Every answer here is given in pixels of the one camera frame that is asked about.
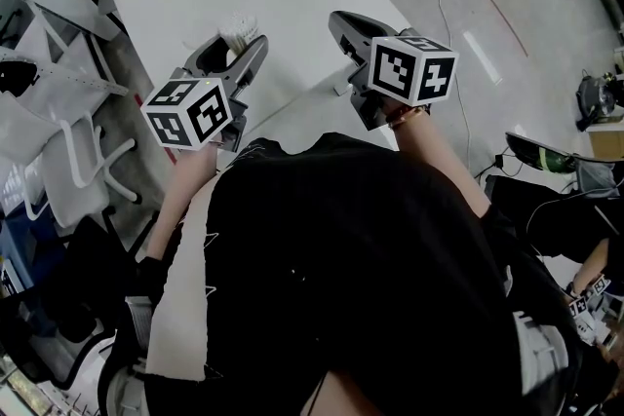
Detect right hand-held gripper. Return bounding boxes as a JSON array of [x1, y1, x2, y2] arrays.
[[327, 11, 461, 132]]

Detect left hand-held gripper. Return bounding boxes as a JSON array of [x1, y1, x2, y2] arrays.
[[139, 34, 270, 154]]

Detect person's right forearm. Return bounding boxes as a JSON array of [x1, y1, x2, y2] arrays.
[[387, 104, 491, 220]]

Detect person's left forearm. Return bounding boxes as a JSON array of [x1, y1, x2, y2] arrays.
[[145, 143, 218, 259]]

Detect white metal storage rack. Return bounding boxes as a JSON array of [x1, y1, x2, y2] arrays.
[[0, 0, 131, 96]]

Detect white office chair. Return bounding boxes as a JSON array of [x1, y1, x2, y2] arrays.
[[0, 99, 142, 230]]

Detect person's black white shirt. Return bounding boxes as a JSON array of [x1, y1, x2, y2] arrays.
[[99, 133, 584, 416]]

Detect wooden shelf cabinet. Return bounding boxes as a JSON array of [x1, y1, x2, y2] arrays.
[[587, 119, 624, 162]]

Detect blue cabinet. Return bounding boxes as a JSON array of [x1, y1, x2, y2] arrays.
[[0, 208, 59, 298]]

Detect beaded bracelet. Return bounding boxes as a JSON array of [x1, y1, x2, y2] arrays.
[[387, 104, 433, 129]]

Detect black floor cable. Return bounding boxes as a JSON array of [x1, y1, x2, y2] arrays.
[[475, 150, 526, 181]]

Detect white harness strap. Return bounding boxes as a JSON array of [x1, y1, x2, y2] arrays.
[[125, 296, 153, 352], [511, 309, 571, 405]]

